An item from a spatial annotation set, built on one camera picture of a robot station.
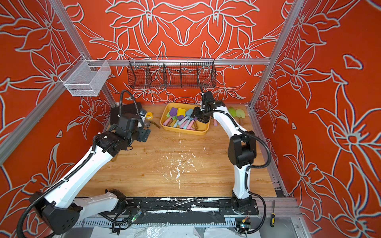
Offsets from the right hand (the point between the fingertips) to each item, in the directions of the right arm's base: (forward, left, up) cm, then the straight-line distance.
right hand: (194, 114), depth 91 cm
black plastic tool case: (+18, +54, -16) cm, 59 cm away
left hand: (-15, +28, +10) cm, 33 cm away
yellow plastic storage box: (+1, -7, -16) cm, 18 cm away
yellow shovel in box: (+14, +10, -13) cm, 22 cm away
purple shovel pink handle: (-19, -10, +16) cm, 27 cm away
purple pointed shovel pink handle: (+14, +16, -13) cm, 25 cm away
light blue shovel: (+14, +4, -13) cm, 19 cm away
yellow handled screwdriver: (-51, -38, -18) cm, 67 cm away
